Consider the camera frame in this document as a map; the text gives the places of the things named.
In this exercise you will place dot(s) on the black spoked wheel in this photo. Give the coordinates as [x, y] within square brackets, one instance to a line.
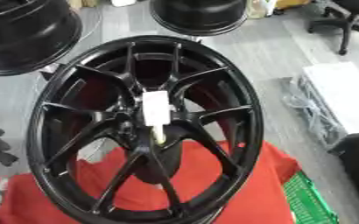
[85, 137]

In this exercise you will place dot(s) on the black wheel rim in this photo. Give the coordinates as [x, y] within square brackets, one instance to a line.
[200, 14]
[24, 35]

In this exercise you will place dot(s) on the white pin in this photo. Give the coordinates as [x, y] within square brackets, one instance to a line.
[155, 108]

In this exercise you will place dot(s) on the green plastic crate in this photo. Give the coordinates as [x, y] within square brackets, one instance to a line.
[305, 201]

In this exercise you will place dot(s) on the white box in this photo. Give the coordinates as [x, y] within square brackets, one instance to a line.
[341, 93]

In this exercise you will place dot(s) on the black office chair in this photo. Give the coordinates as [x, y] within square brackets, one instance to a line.
[348, 17]

